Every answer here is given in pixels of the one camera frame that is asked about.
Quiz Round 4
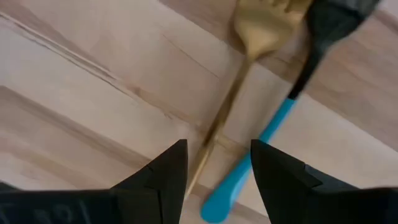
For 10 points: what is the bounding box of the blue-handled fork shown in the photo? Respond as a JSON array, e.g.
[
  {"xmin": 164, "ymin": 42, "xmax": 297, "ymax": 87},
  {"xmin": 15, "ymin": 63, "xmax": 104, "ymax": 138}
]
[{"xmin": 200, "ymin": 0, "xmax": 383, "ymax": 224}]

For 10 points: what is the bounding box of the gold fork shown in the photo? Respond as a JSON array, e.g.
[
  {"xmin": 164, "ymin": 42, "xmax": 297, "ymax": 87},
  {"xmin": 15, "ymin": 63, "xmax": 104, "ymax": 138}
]
[{"xmin": 185, "ymin": 0, "xmax": 315, "ymax": 198}]

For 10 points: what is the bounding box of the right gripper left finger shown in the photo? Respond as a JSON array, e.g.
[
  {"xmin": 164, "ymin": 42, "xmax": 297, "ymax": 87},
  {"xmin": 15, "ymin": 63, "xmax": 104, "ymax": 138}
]
[{"xmin": 110, "ymin": 139, "xmax": 188, "ymax": 224}]

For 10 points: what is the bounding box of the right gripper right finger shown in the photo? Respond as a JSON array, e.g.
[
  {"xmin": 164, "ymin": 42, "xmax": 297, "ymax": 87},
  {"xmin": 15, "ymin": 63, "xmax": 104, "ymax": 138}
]
[{"xmin": 251, "ymin": 139, "xmax": 358, "ymax": 224}]

